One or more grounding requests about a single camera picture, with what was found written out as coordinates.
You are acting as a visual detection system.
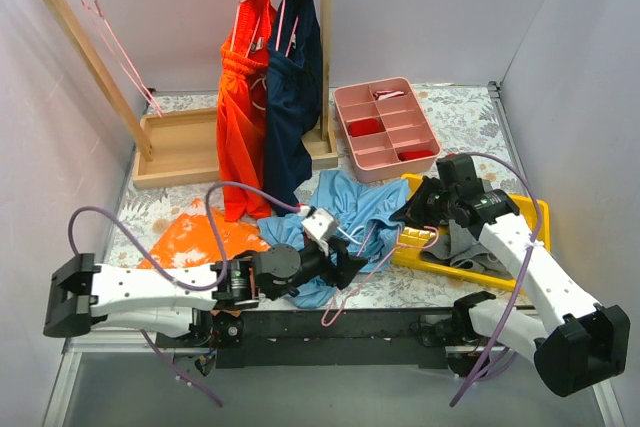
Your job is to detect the pink wire hanger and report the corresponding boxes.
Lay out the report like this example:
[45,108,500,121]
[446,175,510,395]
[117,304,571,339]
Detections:
[81,0,163,117]
[320,224,441,329]

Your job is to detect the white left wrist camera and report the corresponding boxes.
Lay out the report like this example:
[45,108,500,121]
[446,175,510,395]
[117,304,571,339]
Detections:
[298,205,339,250]

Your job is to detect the yellow plastic tray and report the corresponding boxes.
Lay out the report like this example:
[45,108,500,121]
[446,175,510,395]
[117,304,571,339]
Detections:
[392,173,552,292]

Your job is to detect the pink hanger with navy shorts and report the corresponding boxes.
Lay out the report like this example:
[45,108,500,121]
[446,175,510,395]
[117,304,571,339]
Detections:
[276,0,299,57]

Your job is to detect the pink divided organizer box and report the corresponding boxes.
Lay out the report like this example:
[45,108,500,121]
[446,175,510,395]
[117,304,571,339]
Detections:
[334,77,442,183]

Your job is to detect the orange hanging shorts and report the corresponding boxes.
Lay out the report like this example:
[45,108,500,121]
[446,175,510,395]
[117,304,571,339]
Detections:
[216,0,276,190]

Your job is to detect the wooden clothes rack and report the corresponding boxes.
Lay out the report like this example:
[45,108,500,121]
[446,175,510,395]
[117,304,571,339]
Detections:
[42,0,332,189]

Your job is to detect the grey shorts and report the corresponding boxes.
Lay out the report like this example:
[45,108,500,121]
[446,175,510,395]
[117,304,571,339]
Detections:
[420,221,511,278]

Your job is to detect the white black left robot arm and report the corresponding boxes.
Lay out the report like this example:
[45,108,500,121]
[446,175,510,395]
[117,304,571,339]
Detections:
[43,237,367,347]

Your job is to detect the aluminium frame rail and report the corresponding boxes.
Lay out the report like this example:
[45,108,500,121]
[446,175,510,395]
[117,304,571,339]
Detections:
[45,328,625,426]

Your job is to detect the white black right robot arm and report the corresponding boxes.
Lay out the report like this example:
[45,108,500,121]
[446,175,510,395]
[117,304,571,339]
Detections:
[391,153,631,397]

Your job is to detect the pink hanger with orange shorts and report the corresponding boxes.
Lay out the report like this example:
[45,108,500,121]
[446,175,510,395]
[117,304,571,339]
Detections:
[225,0,271,56]

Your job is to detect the light blue shorts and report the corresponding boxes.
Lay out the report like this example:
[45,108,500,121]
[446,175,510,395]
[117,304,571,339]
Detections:
[257,170,410,309]

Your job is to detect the orange white folded cloth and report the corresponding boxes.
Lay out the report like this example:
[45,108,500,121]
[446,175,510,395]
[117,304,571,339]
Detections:
[149,198,269,269]

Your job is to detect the red white cloth in organizer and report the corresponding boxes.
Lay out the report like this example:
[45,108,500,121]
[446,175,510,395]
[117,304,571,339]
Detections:
[372,90,406,101]

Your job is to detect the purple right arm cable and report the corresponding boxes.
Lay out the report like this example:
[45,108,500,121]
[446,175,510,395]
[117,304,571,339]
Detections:
[448,151,544,409]

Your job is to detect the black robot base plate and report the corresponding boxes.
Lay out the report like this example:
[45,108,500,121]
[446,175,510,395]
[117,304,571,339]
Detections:
[154,307,516,381]

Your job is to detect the navy blue hanging shorts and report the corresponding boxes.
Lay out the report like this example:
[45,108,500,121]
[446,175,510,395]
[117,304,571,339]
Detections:
[263,0,323,205]

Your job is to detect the pink wire hanger on rack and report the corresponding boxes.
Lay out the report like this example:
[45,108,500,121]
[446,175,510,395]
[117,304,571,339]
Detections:
[81,0,163,117]

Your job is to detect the red cloth front compartment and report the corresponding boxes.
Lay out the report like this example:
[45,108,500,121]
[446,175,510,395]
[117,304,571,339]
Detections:
[398,149,434,162]

